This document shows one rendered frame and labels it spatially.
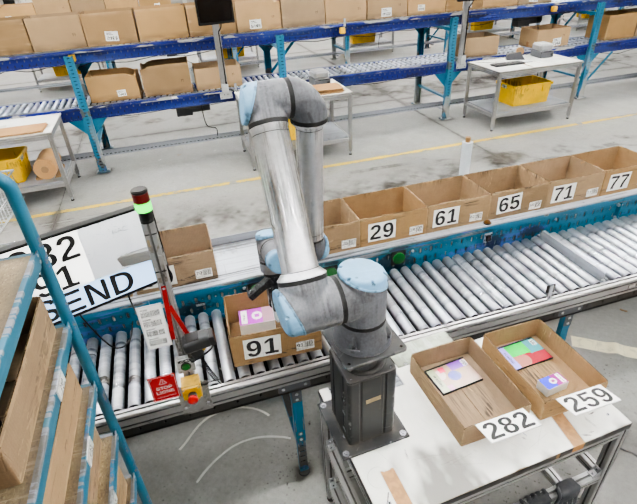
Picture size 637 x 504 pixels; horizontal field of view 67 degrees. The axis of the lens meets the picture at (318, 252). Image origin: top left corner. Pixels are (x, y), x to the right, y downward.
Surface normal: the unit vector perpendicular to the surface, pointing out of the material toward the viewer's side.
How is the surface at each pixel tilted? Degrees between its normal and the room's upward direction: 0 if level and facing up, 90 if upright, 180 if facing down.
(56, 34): 88
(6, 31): 89
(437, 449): 0
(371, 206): 89
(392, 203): 90
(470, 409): 2
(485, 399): 1
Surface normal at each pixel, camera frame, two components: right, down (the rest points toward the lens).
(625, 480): -0.05, -0.84
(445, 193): 0.30, 0.50
